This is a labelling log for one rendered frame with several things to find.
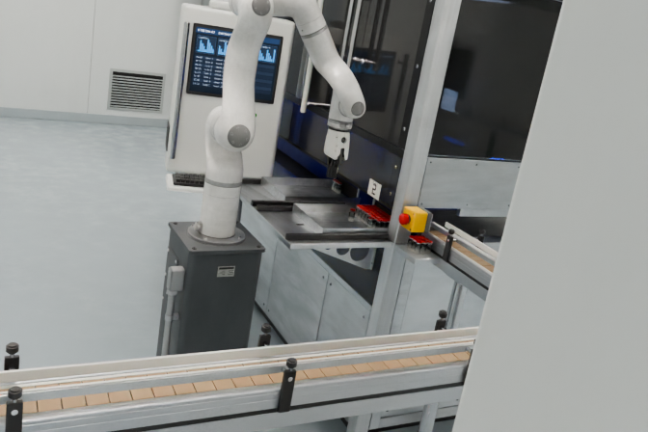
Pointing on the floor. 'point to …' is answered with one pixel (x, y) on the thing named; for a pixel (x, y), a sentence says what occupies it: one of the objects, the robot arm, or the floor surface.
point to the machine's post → (418, 142)
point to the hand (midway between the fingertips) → (331, 172)
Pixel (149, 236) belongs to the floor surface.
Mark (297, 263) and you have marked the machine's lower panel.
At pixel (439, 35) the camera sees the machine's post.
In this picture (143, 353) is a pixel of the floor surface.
